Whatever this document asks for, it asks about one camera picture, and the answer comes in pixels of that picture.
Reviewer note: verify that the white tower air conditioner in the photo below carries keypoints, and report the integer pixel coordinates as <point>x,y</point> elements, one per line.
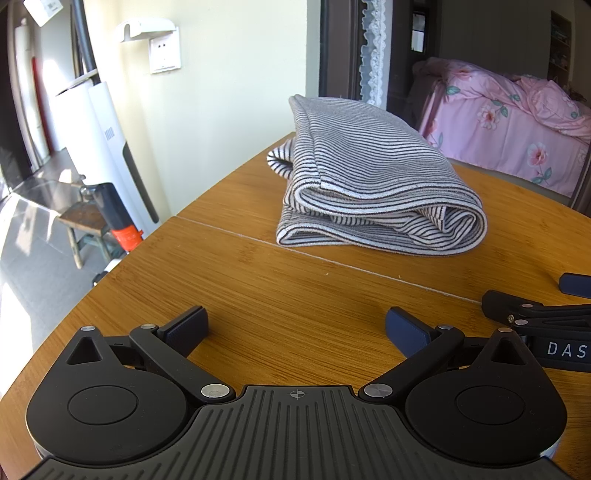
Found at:
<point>111,152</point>

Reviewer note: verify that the wooden stool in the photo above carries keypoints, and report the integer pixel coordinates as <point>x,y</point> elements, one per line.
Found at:
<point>85,219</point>

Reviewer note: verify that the white wall socket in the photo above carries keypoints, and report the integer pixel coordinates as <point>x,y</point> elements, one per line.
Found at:
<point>165,53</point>

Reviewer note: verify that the brown door frame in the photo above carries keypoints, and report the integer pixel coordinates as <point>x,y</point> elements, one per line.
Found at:
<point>339,46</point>

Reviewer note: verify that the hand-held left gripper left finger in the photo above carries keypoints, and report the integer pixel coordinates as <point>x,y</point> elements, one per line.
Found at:
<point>187,330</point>

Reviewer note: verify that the white lace curtain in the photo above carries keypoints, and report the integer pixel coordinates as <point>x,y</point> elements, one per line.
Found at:
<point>374,50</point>

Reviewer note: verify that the white wall box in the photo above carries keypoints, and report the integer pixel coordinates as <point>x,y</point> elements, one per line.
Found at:
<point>44,10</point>

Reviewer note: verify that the white socket cover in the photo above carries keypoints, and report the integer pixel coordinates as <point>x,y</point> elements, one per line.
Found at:
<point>143,28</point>

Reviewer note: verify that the black white striped garment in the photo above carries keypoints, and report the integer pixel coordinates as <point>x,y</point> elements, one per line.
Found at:
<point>369,170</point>

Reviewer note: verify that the white refrigerator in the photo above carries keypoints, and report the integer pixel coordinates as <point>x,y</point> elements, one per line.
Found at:
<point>30,92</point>

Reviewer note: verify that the pink floral blanket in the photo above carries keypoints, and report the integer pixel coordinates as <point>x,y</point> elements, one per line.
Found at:
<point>508,120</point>

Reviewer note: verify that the black and orange appliance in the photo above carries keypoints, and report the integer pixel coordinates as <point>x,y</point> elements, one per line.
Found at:
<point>120,217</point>

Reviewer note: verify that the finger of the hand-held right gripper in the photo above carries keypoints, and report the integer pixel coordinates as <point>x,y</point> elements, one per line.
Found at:
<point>577,285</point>
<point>508,304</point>

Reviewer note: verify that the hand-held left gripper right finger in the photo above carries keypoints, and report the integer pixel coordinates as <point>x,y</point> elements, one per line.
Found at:
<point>408,334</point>

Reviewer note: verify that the black pipe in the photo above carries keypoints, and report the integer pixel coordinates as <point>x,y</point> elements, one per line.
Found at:
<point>85,41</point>

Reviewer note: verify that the wooden bookshelf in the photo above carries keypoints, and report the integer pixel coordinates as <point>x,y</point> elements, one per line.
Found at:
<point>560,46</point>

